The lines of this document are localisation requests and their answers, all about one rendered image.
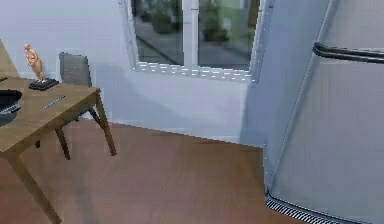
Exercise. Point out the brown wooden table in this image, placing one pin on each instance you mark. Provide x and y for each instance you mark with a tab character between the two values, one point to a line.
40	115

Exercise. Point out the orange figure statuette black base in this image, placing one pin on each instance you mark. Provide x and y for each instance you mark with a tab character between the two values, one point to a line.
36	65

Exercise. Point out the grey fridge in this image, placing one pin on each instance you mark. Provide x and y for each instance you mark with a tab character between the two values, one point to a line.
328	126

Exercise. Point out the black round pot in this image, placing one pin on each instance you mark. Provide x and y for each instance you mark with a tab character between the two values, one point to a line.
8	103

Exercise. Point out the white framed window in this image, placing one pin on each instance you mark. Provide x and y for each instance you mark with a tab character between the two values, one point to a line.
191	36

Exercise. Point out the grey upholstered chair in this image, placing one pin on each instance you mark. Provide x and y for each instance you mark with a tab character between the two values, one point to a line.
74	69

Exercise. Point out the grey pen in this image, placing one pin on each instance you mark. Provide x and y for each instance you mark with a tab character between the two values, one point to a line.
53	102

